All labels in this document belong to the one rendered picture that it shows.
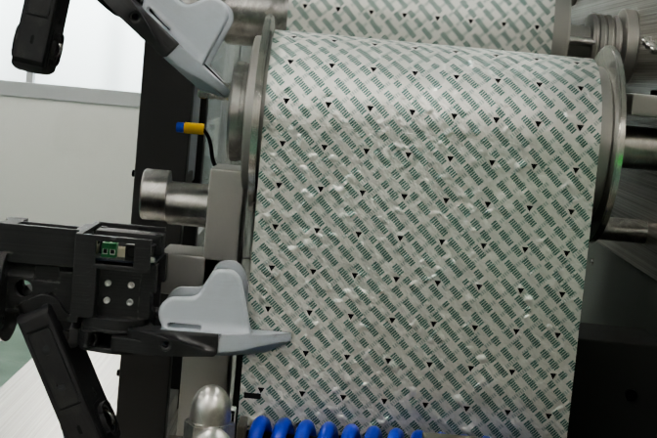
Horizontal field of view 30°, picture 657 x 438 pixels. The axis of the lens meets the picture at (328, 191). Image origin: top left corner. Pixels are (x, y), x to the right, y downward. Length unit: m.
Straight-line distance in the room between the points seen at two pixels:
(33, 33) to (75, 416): 0.28
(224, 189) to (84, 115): 5.63
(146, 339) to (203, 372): 0.14
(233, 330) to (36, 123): 5.78
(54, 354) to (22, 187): 5.79
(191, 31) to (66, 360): 0.25
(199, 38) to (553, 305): 0.32
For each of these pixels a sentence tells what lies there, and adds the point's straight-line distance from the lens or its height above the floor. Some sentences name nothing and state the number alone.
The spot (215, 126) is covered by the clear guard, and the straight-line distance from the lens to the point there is 1.90.
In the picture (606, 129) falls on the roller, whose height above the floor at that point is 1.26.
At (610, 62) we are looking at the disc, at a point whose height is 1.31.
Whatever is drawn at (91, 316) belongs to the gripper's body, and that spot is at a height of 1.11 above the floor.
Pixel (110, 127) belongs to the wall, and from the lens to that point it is 6.53.
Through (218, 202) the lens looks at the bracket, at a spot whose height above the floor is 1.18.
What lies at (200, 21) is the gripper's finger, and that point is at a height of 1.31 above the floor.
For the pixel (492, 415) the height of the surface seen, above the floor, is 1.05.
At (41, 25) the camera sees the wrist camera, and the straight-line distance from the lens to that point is 0.93.
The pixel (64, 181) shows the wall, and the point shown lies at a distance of 6.60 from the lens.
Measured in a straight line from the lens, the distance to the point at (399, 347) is 0.88.
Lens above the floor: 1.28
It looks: 5 degrees down
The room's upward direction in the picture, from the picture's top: 5 degrees clockwise
